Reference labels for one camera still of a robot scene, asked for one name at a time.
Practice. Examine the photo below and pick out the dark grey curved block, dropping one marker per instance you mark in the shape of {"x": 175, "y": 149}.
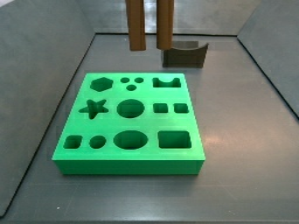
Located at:
{"x": 186, "y": 54}

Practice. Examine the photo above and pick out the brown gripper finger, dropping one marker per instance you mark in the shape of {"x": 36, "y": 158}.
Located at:
{"x": 136, "y": 24}
{"x": 164, "y": 24}

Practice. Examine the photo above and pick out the green shape sorter board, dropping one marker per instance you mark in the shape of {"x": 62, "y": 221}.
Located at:
{"x": 131, "y": 127}

